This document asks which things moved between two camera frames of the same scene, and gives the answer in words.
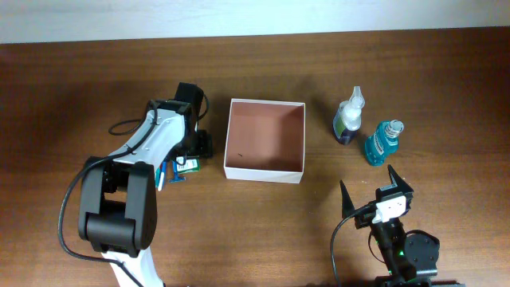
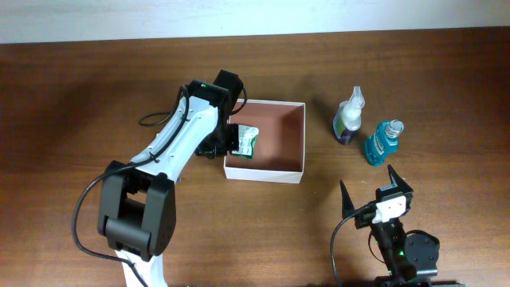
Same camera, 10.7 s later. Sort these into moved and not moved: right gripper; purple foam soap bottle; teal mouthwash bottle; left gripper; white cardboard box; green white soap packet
Moved: left gripper; green white soap packet
Not moved: purple foam soap bottle; teal mouthwash bottle; right gripper; white cardboard box
